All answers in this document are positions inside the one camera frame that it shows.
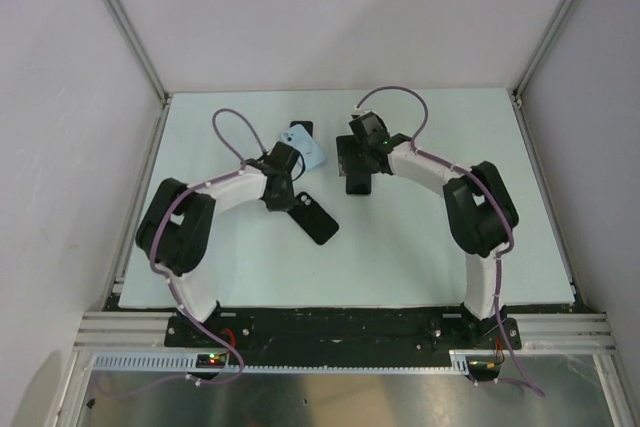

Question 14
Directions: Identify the black phone case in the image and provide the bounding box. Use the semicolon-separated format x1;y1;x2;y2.
288;191;340;246

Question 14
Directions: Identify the black smartphone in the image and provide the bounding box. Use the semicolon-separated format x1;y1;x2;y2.
336;135;364;177

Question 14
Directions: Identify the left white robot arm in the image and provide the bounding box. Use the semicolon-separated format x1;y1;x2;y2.
135;165;295;346

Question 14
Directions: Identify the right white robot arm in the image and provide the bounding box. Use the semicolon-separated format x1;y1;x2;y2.
336;134;519;348

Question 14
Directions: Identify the light blue phone case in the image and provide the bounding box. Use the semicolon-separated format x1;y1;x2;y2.
280;128;326;171

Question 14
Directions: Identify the dark phone under blue case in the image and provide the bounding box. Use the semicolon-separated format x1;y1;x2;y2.
289;120;314;137

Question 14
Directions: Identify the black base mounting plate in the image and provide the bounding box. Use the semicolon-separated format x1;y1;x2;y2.
164;306;522;368

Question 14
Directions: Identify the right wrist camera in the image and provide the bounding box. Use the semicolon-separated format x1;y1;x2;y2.
349;111;389;143

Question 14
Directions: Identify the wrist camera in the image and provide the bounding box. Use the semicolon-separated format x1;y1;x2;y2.
268;141;301;174
349;111;389;143

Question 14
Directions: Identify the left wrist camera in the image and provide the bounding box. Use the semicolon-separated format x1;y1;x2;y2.
268;141;301;174

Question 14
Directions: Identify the white slotted cable duct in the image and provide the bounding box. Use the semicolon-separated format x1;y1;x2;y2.
92;350;501;376

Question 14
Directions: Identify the aluminium front rail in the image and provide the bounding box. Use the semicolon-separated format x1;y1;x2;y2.
73;312;617;355

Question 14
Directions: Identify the left aluminium frame post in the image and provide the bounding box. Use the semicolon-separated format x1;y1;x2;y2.
102;0;170;106

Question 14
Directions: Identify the aluminium frame post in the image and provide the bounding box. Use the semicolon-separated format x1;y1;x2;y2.
102;0;170;106
512;0;580;103

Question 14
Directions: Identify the right aluminium frame post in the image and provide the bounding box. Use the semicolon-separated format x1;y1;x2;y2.
512;0;580;103

